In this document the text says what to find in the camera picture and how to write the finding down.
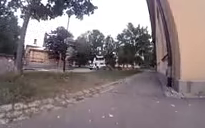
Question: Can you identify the white vehicle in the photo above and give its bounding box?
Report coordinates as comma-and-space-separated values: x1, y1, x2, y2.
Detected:
89, 55, 108, 71

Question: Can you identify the row of trees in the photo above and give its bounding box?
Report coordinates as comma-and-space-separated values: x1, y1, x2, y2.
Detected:
69, 22, 157, 70

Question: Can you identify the small dark tree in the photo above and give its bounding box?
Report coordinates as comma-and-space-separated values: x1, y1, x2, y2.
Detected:
43, 26, 75, 73

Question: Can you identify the grey asphalt path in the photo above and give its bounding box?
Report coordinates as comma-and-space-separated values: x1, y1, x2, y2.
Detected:
4, 70, 205, 128

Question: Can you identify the grass verge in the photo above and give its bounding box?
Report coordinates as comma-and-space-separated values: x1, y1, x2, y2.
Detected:
0, 68, 143, 107

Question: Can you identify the tan building with chimney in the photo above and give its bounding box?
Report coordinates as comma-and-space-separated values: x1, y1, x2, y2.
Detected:
23, 38, 65, 70

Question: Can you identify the cobblestone kerb strip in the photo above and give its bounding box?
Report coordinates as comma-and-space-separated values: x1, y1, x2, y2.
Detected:
0, 73, 141, 128

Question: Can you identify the large tree with pale trunk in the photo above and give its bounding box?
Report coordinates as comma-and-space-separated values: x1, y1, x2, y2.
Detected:
0, 0, 98, 75

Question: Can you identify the beige building with drainpipe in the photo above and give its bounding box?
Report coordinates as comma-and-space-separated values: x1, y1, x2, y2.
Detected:
145, 0, 205, 98

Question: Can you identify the low stone wall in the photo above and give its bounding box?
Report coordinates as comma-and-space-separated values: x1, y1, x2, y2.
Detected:
0, 53, 18, 76

